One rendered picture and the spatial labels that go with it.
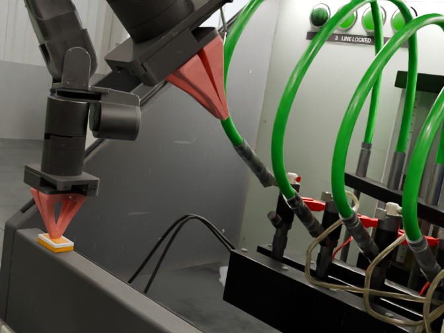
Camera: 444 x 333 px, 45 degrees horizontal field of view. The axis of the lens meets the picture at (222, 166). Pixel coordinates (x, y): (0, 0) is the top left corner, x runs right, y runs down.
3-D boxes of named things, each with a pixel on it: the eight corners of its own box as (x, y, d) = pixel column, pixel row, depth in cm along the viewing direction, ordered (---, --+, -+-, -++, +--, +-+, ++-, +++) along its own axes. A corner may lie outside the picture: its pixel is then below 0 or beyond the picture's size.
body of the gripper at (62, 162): (63, 174, 83) (67, 127, 82) (100, 191, 76) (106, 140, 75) (22, 176, 78) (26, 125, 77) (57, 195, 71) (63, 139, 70)
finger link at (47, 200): (59, 225, 84) (65, 167, 83) (84, 240, 79) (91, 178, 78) (17, 230, 79) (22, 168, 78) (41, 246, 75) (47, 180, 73)
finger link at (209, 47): (263, 106, 46) (209, 10, 42) (203, 160, 44) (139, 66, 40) (222, 97, 52) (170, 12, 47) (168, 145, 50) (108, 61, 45)
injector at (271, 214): (244, 316, 81) (268, 180, 77) (264, 310, 84) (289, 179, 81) (258, 324, 79) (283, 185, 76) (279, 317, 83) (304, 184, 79)
